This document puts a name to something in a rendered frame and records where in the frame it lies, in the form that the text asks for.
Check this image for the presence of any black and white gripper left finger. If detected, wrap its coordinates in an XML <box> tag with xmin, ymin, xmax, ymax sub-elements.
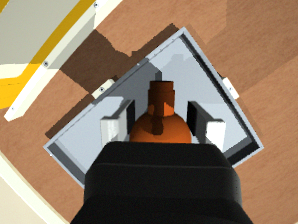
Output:
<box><xmin>100</xmin><ymin>100</ymin><xmax>135</xmax><ymax>149</ymax></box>

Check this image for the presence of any brown glass bottle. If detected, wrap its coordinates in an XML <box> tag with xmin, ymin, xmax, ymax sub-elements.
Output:
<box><xmin>129</xmin><ymin>80</ymin><xmax>192</xmax><ymax>143</ymax></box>

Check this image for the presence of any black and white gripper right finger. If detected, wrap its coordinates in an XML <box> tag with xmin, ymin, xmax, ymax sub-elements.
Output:
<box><xmin>186</xmin><ymin>101</ymin><xmax>226</xmax><ymax>152</ymax></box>

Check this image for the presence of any yellow plastic crate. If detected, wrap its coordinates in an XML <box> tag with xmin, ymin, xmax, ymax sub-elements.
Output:
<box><xmin>0</xmin><ymin>0</ymin><xmax>96</xmax><ymax>109</ymax></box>

